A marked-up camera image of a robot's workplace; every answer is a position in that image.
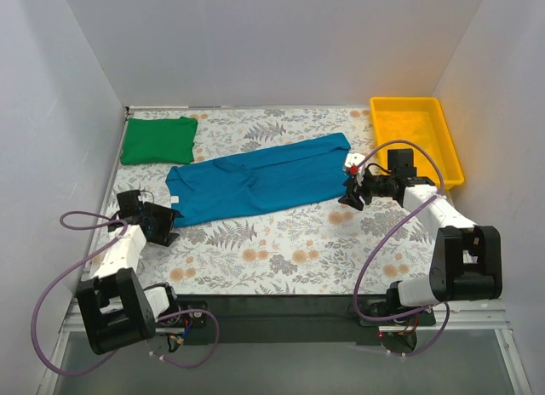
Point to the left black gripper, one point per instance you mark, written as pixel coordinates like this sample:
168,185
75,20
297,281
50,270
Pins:
163,223

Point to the blue t shirt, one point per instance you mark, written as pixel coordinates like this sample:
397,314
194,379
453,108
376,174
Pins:
259,182

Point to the aluminium frame rail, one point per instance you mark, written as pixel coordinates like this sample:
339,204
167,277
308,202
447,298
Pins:
464,315

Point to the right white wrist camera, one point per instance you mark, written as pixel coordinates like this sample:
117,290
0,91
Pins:
354,164

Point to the folded green t shirt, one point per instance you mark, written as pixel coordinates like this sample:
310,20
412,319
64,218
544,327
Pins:
167,140

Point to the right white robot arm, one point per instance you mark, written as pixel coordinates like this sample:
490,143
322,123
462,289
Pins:
467,260

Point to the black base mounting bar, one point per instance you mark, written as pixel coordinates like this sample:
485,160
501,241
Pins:
261,319

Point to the floral table mat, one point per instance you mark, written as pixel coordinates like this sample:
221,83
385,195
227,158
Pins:
322,248

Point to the yellow plastic bin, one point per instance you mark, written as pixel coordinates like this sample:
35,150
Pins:
420,120

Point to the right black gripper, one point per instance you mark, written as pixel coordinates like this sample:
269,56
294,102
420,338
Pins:
361,190

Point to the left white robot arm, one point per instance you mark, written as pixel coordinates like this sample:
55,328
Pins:
116,310

